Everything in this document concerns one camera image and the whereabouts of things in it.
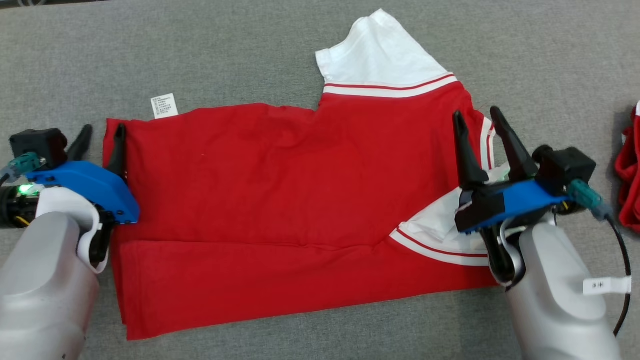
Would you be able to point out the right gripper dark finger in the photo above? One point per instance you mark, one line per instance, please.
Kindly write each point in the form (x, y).
(517, 160)
(470, 165)

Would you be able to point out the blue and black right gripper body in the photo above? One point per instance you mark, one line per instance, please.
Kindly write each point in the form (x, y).
(510, 200)

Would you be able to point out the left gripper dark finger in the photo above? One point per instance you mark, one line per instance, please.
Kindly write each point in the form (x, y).
(81, 147)
(119, 155)

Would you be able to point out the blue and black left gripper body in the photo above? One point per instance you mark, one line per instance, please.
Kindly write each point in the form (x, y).
(95, 185)

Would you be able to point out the small red and white garment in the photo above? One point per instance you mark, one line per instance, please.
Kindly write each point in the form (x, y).
(630, 170)

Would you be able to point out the red t-shirt with white sleeves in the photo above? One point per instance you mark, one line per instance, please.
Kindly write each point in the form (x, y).
(280, 200)

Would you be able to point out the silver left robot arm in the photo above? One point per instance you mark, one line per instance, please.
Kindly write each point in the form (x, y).
(45, 290)

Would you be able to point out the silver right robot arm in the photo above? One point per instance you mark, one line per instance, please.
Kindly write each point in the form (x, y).
(555, 305)

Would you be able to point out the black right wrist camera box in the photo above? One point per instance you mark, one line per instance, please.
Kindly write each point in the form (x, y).
(565, 167)

